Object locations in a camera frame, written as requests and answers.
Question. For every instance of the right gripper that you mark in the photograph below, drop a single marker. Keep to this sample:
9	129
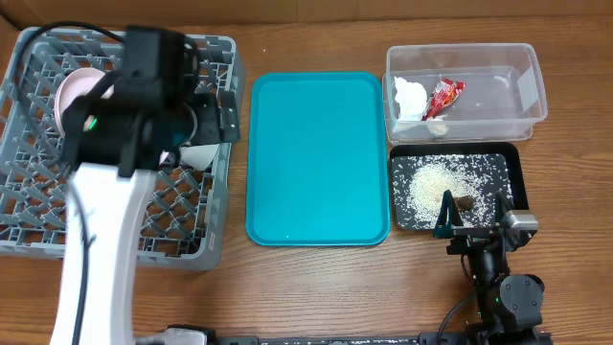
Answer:
477	240

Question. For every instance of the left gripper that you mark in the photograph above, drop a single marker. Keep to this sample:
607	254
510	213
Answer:
209	110

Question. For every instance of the grey-green bowl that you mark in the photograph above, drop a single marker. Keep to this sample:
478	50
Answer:
198	157

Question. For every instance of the rice and food leftovers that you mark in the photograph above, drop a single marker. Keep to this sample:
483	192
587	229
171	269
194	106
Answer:
419	182

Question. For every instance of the red snack wrapper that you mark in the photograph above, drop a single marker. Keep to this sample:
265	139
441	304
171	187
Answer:
445	93

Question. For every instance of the white tissue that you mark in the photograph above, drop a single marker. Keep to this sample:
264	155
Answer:
411	98

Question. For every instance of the large white plate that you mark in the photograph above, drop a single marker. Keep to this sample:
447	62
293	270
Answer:
77	83

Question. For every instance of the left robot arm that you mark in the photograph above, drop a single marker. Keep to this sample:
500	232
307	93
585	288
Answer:
117	129

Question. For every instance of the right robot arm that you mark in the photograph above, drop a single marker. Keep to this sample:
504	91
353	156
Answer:
509	305

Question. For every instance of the grey dishwasher rack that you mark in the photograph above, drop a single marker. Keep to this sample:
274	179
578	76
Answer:
185	217

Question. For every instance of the black tray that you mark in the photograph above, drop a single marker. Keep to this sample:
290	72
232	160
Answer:
518	191

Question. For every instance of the teal serving tray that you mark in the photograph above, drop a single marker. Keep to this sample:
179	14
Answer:
317	161

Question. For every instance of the clear plastic bin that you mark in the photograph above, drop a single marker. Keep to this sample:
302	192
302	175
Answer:
504	95

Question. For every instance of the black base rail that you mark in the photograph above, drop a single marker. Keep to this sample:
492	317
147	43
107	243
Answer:
183	334

